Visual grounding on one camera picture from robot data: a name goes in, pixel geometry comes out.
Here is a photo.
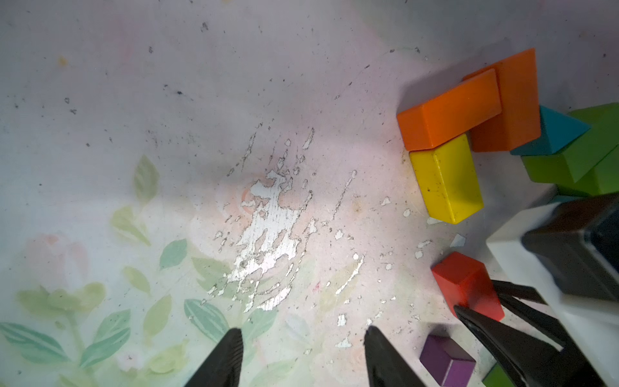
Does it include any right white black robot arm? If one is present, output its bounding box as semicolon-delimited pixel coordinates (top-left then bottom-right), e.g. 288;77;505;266
432;193;618;386

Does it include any red block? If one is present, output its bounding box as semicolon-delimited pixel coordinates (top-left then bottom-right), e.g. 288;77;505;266
431;252;505;322

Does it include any yellow block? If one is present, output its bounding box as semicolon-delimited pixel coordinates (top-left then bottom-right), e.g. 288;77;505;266
409;134;485;224

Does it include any orange block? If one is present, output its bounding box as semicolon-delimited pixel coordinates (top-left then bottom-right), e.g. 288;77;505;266
464;48;541;153
397;69;502;152

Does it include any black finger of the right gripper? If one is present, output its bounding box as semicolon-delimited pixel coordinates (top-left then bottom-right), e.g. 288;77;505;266
454;306;604;386
490;279;572;347

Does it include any purple cube block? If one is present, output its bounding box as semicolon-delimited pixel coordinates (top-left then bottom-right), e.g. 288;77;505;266
420;335;477;387

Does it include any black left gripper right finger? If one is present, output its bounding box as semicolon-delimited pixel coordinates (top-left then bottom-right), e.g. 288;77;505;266
364;325;425;387

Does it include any green block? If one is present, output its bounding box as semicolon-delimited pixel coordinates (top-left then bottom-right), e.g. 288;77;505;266
482;363;514;387
522;103;618;185
558;147;618;197

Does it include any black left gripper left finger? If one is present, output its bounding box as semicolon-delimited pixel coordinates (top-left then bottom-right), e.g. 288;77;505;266
185;328;243;387

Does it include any floral table mat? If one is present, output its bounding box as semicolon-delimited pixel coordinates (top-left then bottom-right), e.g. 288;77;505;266
1;1;618;386

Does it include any teal triangle block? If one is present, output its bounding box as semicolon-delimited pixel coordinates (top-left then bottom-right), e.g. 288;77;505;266
510;106;590;156

